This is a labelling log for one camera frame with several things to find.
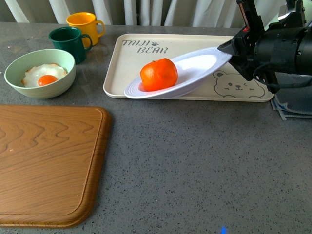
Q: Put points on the orange mandarin fruit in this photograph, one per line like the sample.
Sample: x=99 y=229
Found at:
x=159 y=74

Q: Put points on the fake fried egg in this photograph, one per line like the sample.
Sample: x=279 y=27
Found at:
x=42 y=75

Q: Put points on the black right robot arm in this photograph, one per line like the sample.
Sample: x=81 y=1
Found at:
x=267 y=76

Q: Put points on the wooden cutting board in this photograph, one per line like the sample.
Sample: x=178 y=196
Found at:
x=50 y=163

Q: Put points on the cream bear serving tray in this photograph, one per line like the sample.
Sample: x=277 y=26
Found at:
x=133 y=51

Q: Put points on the white pleated curtain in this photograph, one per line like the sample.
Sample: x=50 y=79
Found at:
x=186 y=13

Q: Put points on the dark green mug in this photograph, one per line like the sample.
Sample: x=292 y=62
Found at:
x=72 y=40

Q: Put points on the yellow mug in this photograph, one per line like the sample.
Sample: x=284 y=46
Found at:
x=88 y=24

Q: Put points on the light green bowl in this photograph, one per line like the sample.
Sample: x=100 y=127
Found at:
x=15 y=72

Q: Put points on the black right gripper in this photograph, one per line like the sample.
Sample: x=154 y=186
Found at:
x=282 y=45

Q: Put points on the white ribbed deep plate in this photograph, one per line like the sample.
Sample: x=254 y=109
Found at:
x=193 y=68

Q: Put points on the grey folded cloth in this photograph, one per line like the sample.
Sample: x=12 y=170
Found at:
x=293 y=103

